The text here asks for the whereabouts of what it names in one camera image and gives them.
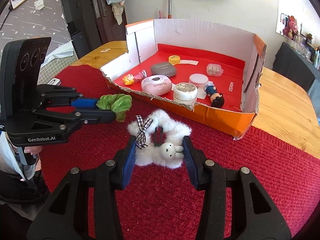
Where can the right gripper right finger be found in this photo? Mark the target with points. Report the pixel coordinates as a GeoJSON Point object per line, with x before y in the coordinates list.
{"type": "Point", "coordinates": [194, 162]}

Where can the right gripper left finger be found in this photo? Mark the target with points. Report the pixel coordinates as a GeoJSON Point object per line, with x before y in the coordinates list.
{"type": "Point", "coordinates": [125, 161]}

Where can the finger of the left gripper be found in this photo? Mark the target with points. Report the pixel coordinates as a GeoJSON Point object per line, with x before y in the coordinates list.
{"type": "Point", "coordinates": [84, 103]}
{"type": "Point", "coordinates": [95, 116]}

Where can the green fuzzy scrunchie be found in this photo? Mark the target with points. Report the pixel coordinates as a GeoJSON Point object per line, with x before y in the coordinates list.
{"type": "Point", "coordinates": [119, 104]}

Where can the white fluffy star hairclip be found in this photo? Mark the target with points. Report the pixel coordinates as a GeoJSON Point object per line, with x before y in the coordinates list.
{"type": "Point", "coordinates": [159, 139]}

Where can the pink girl figurine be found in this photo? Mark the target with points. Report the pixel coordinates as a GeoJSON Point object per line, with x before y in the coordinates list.
{"type": "Point", "coordinates": [130, 79]}

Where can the blue boy figurine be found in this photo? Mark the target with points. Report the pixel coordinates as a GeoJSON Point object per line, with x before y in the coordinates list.
{"type": "Point", "coordinates": [217, 100]}

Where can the white glitter jar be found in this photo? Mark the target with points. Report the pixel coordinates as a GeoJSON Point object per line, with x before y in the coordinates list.
{"type": "Point", "coordinates": [185, 93]}

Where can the pink round device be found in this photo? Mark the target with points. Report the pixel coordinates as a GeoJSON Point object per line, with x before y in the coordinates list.
{"type": "Point", "coordinates": [156, 85]}

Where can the pink white round compact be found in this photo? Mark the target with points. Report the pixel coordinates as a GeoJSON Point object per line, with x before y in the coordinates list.
{"type": "Point", "coordinates": [199, 80]}

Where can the taupe rounded case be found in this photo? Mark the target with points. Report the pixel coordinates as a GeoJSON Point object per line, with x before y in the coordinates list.
{"type": "Point", "coordinates": [164, 68]}

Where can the clear small pill box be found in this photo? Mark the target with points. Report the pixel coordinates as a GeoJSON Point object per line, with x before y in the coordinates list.
{"type": "Point", "coordinates": [214, 70]}

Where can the yellow round cap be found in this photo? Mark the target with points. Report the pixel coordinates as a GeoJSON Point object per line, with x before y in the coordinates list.
{"type": "Point", "coordinates": [174, 59]}

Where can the person's hand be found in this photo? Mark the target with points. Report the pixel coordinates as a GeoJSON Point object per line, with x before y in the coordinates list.
{"type": "Point", "coordinates": [33, 150]}

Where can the white blue square device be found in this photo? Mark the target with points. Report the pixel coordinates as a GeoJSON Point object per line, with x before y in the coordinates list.
{"type": "Point", "coordinates": [54, 82]}

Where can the small beige table tag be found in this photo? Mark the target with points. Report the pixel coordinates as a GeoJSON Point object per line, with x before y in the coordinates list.
{"type": "Point", "coordinates": [105, 50]}

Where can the orange white cardboard box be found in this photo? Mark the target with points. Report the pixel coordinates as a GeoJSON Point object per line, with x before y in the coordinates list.
{"type": "Point", "coordinates": [142, 41]}

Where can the red MINISO bag liner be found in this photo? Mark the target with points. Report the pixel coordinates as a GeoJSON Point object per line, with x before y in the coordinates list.
{"type": "Point", "coordinates": [229, 83]}

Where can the orange silver mop pole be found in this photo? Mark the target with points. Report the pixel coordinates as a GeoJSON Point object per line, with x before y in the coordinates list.
{"type": "Point", "coordinates": [169, 8]}

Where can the pink plush rabbit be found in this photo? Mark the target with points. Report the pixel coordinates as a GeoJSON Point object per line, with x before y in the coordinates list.
{"type": "Point", "coordinates": [291, 28]}

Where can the wall mirror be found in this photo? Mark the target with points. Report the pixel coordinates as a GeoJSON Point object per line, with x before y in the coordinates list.
{"type": "Point", "coordinates": [305, 15]}

